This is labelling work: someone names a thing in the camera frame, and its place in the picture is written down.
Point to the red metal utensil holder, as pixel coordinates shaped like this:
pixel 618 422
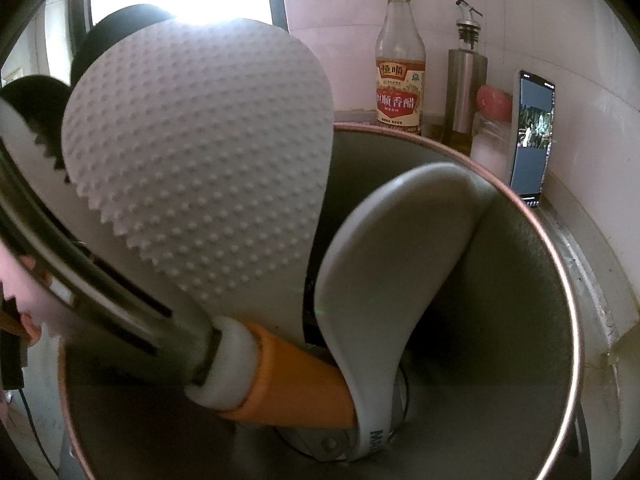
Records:
pixel 510 310

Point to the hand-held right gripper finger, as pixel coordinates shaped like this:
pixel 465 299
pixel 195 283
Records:
pixel 582 435

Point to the white plastic spoon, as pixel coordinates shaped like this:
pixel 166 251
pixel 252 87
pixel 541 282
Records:
pixel 400 270

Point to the salt jar red lid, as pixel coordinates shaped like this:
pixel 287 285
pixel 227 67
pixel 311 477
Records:
pixel 492 150

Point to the steel oil dispenser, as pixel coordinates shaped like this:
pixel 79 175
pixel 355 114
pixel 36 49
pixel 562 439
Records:
pixel 465 95

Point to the person's left hand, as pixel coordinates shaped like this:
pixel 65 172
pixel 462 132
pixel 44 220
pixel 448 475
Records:
pixel 20 285

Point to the white dotted rice paddle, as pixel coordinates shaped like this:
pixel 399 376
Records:
pixel 200 135

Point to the vinegar bottle yellow cap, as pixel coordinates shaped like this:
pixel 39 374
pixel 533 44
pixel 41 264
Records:
pixel 400 95

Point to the grey metal tool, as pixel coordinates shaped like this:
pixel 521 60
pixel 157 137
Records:
pixel 325 442

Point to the smartphone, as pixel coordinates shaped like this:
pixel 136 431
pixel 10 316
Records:
pixel 532 170

